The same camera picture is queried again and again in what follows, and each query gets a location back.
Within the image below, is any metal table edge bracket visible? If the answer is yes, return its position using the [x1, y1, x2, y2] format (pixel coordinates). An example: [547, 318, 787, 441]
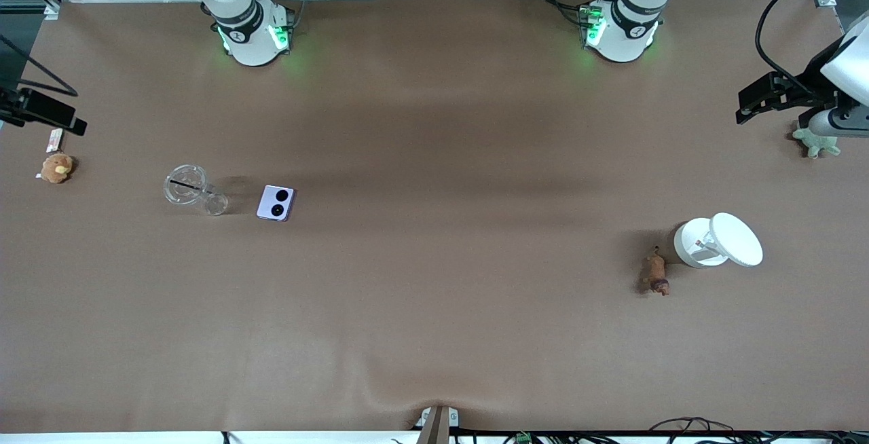
[415, 405, 460, 444]

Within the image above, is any black floor cable bundle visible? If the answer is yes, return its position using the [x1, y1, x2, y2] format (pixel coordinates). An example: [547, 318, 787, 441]
[648, 417, 869, 444]

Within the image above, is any brown plush bear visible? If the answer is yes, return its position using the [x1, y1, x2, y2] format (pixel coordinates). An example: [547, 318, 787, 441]
[37, 153, 75, 184]

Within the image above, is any brown table cover sheet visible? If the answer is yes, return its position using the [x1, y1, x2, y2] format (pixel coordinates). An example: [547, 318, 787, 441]
[0, 0, 869, 434]

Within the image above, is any lilac flip phone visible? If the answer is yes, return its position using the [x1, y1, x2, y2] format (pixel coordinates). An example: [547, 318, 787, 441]
[256, 185, 297, 222]

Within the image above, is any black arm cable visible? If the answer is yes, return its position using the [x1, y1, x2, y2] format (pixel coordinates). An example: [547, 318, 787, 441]
[755, 0, 869, 88]
[0, 35, 79, 98]

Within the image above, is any white container with lid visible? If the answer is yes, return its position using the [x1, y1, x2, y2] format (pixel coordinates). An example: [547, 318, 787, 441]
[673, 212, 764, 269]

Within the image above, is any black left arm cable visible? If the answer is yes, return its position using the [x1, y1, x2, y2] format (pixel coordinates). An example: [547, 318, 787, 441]
[755, 0, 869, 88]

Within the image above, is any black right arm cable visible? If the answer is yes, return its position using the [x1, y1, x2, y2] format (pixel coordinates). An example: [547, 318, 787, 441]
[0, 35, 79, 98]

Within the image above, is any clear plastic cup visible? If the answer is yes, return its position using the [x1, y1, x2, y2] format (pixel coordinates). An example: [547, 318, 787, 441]
[163, 164, 229, 216]

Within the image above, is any small brown toy dog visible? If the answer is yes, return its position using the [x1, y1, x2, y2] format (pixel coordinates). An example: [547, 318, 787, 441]
[640, 246, 671, 297]

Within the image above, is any green plush turtle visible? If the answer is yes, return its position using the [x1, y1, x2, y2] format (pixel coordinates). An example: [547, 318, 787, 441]
[793, 127, 842, 159]

